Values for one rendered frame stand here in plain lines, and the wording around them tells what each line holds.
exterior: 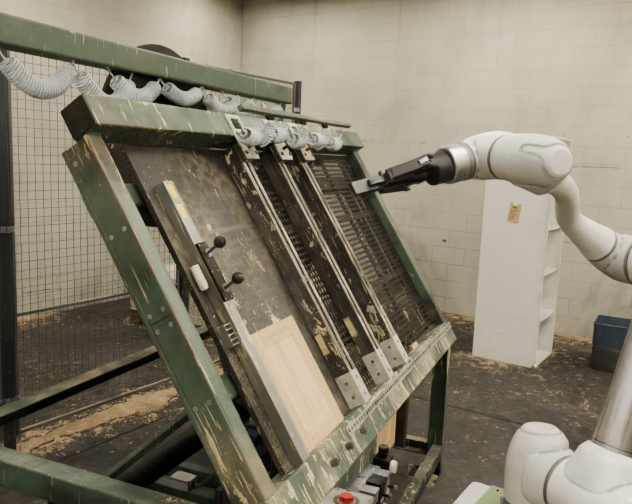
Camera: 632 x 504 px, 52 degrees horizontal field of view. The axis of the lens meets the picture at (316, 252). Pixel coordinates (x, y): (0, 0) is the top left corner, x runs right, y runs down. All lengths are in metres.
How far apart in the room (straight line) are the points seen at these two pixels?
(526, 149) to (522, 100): 6.07
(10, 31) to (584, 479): 2.08
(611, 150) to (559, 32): 1.34
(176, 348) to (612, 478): 1.13
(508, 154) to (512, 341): 4.80
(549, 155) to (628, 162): 5.83
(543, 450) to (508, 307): 4.30
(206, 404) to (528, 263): 4.55
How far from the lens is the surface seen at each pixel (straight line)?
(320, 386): 2.29
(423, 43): 8.00
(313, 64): 8.73
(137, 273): 1.83
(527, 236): 5.99
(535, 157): 1.40
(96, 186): 1.89
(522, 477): 1.91
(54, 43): 2.47
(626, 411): 1.79
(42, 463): 2.35
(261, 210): 2.43
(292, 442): 2.00
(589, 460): 1.79
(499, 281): 6.11
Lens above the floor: 1.80
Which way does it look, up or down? 8 degrees down
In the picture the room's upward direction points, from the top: 2 degrees clockwise
